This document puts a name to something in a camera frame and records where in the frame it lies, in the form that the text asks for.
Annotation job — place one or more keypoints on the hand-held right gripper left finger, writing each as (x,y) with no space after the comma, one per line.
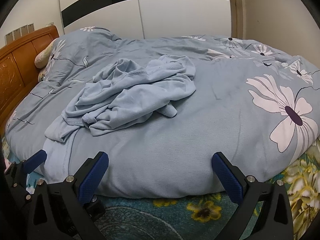
(93,177)

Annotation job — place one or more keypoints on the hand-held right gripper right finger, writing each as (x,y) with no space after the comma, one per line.
(226,177)

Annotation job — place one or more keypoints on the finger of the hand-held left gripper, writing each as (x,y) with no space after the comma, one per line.
(35,161)

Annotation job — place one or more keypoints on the light blue t-shirt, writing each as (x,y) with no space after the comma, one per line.
(130,97)

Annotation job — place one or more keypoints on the blue floral duvet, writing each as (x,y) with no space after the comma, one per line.
(175,155)

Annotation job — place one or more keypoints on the green floral blanket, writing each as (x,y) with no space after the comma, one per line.
(175,220)

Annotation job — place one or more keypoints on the cream floral pillow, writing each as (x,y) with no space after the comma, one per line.
(41,57)
(41,76)

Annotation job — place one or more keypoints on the wooden headboard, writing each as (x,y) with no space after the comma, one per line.
(15,75)

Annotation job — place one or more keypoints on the small grey object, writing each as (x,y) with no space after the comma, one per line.
(50,24)

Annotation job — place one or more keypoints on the white and black wardrobe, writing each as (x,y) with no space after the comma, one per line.
(175,17)

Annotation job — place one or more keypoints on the grey wall switch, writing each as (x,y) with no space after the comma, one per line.
(24,30)
(9,37)
(30,27)
(16,33)

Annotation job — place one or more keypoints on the cream door frame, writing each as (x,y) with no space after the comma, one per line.
(237,17)

